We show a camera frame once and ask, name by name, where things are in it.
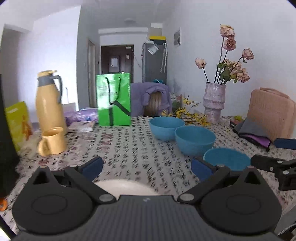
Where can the dried pink roses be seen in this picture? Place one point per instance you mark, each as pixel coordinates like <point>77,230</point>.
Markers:
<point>227,70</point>

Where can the grey purple folded cloth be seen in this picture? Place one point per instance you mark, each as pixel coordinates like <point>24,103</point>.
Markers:
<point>252,132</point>

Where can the purple tissue pack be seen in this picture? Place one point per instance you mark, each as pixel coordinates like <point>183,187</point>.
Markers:
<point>82,115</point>

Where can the black paper bag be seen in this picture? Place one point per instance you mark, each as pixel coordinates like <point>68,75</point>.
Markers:
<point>8,155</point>

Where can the green paper bag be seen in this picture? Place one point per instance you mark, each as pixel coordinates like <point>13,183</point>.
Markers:
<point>113,99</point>

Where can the blue bowl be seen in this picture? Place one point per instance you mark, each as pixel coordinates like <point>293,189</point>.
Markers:
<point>163,127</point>
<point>235,160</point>
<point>194,140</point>

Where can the yellow mug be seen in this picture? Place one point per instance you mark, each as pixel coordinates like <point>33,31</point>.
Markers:
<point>53,142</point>

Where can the grey refrigerator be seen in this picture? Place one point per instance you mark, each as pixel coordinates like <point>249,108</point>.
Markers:
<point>154,63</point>

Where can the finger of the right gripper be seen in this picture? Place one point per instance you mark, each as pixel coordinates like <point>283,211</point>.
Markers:
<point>285,143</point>

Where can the yellow green snack box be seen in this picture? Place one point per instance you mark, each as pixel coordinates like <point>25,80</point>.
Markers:
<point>19,123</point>

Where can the chair with purple cover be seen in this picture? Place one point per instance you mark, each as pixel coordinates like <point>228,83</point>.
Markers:
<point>148,95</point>

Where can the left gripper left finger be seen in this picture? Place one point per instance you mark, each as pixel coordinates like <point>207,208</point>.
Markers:
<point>81,177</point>

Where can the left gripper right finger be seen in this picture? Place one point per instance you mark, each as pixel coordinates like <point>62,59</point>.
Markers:
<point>210,177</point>

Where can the yellow box on refrigerator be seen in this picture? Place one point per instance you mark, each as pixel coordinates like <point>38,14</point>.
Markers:
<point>157,38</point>

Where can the yellow thermos jug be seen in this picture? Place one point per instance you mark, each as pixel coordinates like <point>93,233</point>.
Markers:
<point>49,101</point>

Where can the dark brown door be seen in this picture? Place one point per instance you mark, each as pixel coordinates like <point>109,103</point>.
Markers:
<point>117,59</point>

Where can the white book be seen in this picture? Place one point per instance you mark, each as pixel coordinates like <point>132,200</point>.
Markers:
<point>82,126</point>

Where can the yellow flower branch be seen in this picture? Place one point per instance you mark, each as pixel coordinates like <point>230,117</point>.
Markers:
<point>185,113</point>

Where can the cream plate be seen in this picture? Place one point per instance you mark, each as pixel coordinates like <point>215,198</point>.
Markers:
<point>118,187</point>

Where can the calligraphy print tablecloth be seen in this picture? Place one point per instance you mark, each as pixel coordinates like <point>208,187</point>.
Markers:
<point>128,152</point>

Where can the pink hard case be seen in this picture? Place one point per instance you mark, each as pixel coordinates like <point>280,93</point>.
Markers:
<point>274,111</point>

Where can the pink textured vase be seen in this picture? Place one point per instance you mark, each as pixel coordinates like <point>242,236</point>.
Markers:
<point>213,101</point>

